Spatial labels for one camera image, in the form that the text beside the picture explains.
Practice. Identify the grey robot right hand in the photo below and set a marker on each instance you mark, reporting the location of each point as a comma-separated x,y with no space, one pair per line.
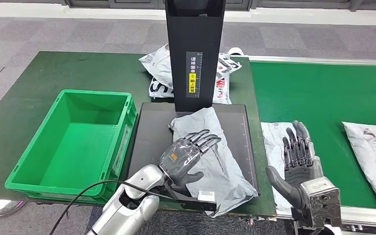
300,168

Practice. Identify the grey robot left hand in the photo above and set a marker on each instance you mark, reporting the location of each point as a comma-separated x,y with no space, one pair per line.
180,159

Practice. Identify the grey poly mailer parcel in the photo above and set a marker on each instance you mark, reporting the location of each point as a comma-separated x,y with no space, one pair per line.
227,181
369,155
272,142

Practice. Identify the green conveyor belt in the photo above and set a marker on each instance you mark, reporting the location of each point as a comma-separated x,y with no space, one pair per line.
321,97

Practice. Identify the black inbound scanner machine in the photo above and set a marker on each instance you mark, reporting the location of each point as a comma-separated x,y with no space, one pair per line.
194,32

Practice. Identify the black and yellow label strip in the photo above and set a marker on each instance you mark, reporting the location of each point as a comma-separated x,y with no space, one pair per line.
194,74

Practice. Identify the white printed plastic bag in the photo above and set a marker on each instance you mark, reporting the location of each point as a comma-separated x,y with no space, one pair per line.
157,65

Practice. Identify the green plastic crate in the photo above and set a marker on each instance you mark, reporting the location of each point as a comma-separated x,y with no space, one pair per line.
71,155

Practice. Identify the metal barrier stanchion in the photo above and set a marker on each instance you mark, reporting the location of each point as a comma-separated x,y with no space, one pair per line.
0,207

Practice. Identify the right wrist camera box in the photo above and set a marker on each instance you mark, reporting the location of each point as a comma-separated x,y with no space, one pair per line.
321,201

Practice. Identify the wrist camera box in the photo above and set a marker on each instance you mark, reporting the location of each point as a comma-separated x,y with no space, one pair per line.
321,201
194,204

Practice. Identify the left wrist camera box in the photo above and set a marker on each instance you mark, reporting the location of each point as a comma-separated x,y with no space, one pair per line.
194,204

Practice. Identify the dark window frame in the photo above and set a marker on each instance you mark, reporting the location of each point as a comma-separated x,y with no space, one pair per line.
110,4

